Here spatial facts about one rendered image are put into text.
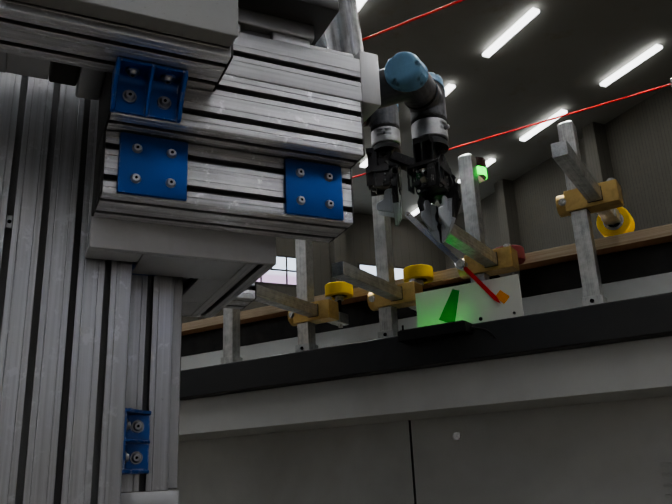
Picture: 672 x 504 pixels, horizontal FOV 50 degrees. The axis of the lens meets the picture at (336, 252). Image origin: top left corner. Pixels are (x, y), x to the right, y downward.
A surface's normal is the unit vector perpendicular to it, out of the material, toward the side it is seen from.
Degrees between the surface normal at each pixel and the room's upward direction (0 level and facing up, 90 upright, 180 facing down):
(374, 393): 90
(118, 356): 90
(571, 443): 90
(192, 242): 90
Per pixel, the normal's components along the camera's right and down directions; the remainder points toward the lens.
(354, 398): -0.53, -0.25
